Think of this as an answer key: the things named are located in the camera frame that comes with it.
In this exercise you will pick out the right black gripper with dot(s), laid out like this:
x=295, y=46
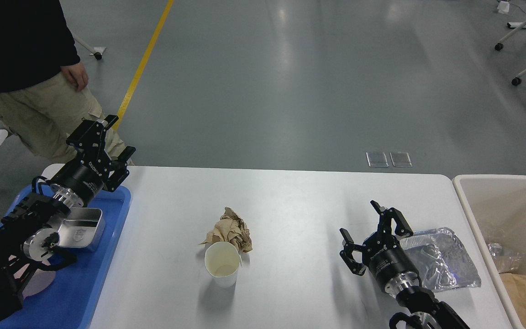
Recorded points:
x=391, y=268

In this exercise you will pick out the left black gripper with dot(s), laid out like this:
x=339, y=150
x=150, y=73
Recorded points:
x=81, y=179

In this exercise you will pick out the aluminium foil tray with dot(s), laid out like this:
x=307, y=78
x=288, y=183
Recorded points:
x=441, y=259

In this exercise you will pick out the square stainless steel tray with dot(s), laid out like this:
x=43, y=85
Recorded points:
x=82, y=229

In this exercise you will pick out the pink ribbed mug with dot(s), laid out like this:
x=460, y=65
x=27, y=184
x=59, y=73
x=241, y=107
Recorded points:
x=39, y=282

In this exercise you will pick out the white paper cup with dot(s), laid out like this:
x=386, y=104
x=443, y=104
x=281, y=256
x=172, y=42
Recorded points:
x=222, y=262

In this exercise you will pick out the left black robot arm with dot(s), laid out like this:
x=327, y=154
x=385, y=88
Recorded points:
x=28, y=239

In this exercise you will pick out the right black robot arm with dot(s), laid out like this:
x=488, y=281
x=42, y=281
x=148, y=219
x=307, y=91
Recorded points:
x=426, y=311

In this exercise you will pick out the left floor socket plate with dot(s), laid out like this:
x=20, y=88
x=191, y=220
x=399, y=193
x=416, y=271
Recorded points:
x=377, y=159

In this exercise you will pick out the floor socket plate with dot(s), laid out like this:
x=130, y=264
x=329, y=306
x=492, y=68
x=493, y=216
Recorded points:
x=401, y=159
x=377, y=159

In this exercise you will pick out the right floor socket plate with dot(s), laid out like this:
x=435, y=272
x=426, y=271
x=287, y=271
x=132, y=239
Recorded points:
x=401, y=159

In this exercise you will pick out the grey office chair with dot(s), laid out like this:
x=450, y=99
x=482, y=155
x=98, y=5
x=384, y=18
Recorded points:
x=96, y=52

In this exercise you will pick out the person in beige trousers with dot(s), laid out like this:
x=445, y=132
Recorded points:
x=44, y=94

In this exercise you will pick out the clear plastic wrap in bin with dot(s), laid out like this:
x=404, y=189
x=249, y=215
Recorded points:
x=506, y=259

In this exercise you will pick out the beige plastic waste bin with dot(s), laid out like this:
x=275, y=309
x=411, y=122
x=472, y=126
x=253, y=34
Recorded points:
x=495, y=207

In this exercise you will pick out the crumpled brown paper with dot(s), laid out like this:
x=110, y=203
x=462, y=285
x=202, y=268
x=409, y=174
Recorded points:
x=233, y=229

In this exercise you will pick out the blue plastic tray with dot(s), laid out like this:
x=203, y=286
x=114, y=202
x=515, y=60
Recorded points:
x=70, y=301

